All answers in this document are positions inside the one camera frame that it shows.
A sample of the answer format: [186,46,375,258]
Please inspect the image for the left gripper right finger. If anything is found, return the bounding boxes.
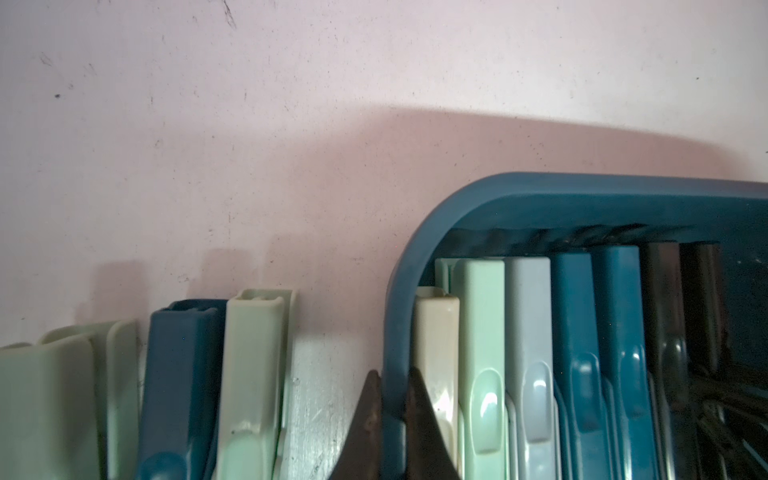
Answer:
[405,367,460,480]

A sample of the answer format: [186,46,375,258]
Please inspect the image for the teal pliers group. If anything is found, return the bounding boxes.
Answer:
[135,299,227,479]

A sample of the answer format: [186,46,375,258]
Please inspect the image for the teal plastic storage box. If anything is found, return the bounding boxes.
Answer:
[380,172,767,479]

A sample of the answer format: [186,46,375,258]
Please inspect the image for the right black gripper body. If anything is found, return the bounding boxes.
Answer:
[689,362,767,479]

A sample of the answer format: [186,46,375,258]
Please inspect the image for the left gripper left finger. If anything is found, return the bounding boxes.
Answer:
[329,370,382,480]

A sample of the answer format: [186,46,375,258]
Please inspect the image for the black pliers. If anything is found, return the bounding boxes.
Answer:
[680,242,729,376]
[640,242,699,479]

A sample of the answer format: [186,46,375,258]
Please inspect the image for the teal pliers front row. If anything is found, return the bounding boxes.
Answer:
[551,252,614,479]

